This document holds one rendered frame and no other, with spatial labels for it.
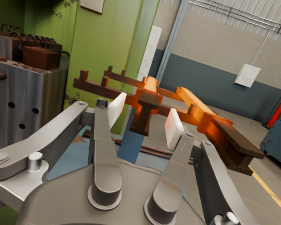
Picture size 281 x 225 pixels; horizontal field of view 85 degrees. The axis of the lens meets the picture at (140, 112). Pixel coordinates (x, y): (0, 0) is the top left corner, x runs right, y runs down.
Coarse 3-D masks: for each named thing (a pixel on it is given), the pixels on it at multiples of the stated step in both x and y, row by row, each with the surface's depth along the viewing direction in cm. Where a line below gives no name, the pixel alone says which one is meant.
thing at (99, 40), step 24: (120, 0) 64; (96, 24) 66; (120, 24) 67; (72, 48) 69; (96, 48) 70; (120, 48) 70; (72, 72) 73; (96, 72) 74; (120, 72) 74; (72, 96) 78; (96, 96) 78
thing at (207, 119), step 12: (192, 96) 41; (204, 108) 31; (204, 120) 25; (216, 120) 23; (228, 120) 25; (204, 132) 25; (216, 132) 23; (228, 132) 19; (216, 144) 21; (228, 144) 19; (240, 144) 17; (252, 144) 18; (228, 156) 18; (240, 156) 17; (252, 156) 16; (264, 156) 16; (228, 168) 17; (240, 168) 17
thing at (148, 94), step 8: (152, 80) 47; (144, 88) 26; (152, 88) 34; (136, 96) 26; (144, 96) 21; (152, 96) 22; (160, 96) 26; (136, 104) 27; (144, 104) 18; (152, 104) 18; (136, 112) 25; (144, 112) 19; (152, 112) 27; (136, 120) 22; (144, 120) 19; (136, 128) 20; (144, 128) 19
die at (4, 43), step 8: (8, 32) 64; (0, 40) 55; (8, 40) 55; (16, 40) 57; (24, 40) 62; (32, 40) 70; (0, 48) 56; (8, 48) 56; (48, 48) 79; (56, 48) 88; (8, 56) 57; (16, 56) 59
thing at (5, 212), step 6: (0, 210) 77; (6, 210) 77; (12, 210) 77; (0, 216) 78; (6, 216) 79; (12, 216) 79; (18, 216) 79; (0, 222) 80; (6, 222) 80; (12, 222) 80
